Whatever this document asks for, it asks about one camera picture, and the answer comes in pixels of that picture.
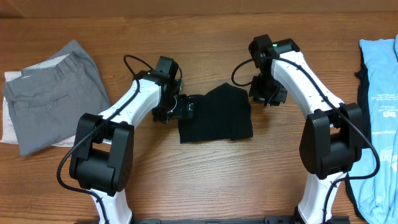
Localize black polo shirt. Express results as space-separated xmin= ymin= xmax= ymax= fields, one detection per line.
xmin=178 ymin=83 xmax=253 ymax=143

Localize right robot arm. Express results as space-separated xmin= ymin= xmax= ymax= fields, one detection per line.
xmin=248 ymin=34 xmax=362 ymax=223

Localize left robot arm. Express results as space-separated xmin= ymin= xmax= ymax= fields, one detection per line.
xmin=64 ymin=56 xmax=194 ymax=223

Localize black garment with blue trim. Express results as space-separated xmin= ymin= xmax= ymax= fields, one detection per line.
xmin=345 ymin=63 xmax=371 ymax=221

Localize grey folded trousers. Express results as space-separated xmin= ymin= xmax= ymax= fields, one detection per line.
xmin=2 ymin=40 xmax=111 ymax=157

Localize light blue garment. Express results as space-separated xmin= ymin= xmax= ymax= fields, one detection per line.
xmin=349 ymin=39 xmax=397 ymax=223

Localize white folded garment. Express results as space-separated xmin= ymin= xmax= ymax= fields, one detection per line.
xmin=1 ymin=72 xmax=75 ymax=147

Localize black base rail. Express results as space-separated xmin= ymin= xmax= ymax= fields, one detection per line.
xmin=74 ymin=216 xmax=352 ymax=224

